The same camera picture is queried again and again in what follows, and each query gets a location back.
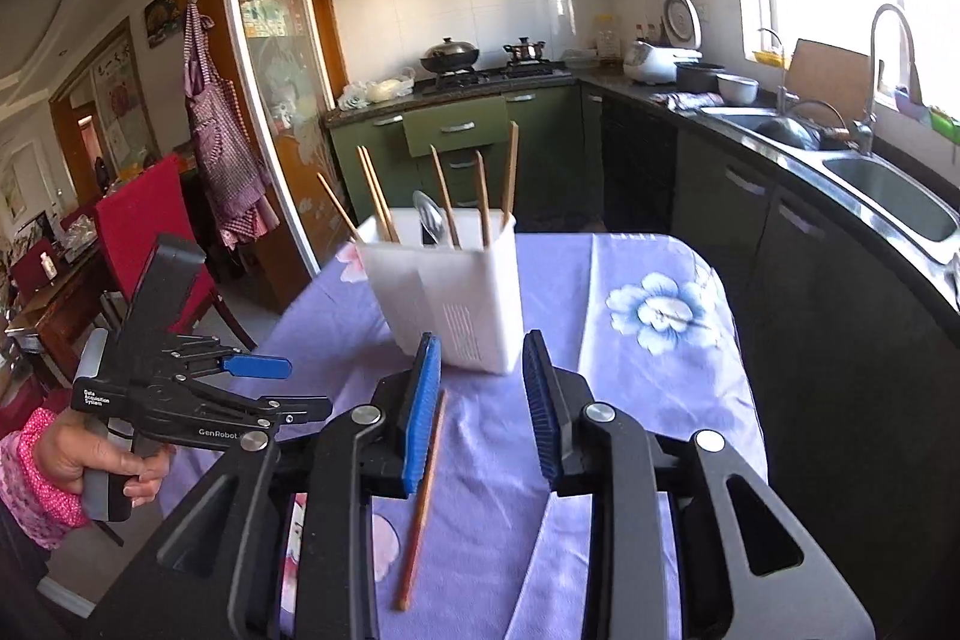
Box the light bamboo chopstick one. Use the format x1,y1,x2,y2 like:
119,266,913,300
356,146,394,242

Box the green kitchen cabinets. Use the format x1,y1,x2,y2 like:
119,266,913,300
325,74,602,232

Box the small dark pot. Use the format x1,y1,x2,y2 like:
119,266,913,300
503,37,545,65

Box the white bowl on counter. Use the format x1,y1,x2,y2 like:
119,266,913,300
716,73,758,107

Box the checked hanging apron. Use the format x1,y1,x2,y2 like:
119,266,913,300
184,0,280,250

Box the black wok with lid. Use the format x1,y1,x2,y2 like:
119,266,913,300
420,37,480,74

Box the light bamboo chopstick three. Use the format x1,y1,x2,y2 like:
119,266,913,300
501,122,521,226

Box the single brown chopstick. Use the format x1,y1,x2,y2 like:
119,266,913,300
316,170,363,244

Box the dark wooden chopstick two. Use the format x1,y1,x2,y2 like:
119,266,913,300
475,161,491,250

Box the white plastic bags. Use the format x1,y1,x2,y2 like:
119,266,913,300
337,67,415,112

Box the purple floral tablecloth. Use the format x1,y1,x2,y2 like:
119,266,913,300
156,230,772,640

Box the chrome sink faucet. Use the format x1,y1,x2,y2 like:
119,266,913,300
849,1,925,156

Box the dark wooden chopstick one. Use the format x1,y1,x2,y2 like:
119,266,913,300
430,145,462,248

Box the person left hand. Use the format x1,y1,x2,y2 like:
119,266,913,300
32,409,176,507

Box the white plastic utensil holder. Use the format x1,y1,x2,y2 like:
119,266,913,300
358,208,524,375

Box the white rice cooker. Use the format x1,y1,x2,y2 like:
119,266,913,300
622,0,703,85

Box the steel kitchen sink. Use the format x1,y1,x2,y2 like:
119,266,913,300
698,107,958,265

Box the red wooden chair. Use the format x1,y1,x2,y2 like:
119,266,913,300
92,152,257,353

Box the light bamboo chopstick two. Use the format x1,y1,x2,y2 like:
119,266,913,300
376,172,398,244

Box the dark wooden chopstick three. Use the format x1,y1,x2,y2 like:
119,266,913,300
394,392,446,612

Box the wooden cutting board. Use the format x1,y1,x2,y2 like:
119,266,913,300
786,39,869,120

